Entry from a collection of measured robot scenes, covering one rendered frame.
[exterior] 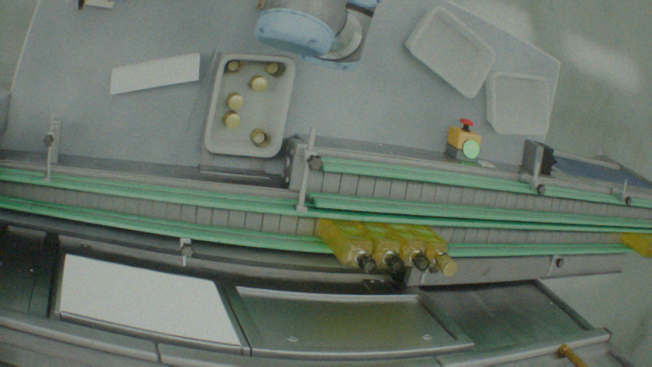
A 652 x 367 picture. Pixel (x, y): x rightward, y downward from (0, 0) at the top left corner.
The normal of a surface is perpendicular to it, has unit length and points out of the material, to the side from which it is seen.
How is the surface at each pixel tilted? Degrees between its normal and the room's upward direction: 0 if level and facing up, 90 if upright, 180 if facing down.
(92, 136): 0
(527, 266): 0
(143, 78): 0
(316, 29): 14
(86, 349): 90
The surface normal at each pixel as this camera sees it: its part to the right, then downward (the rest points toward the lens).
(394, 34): 0.26, 0.27
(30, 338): 0.17, -0.96
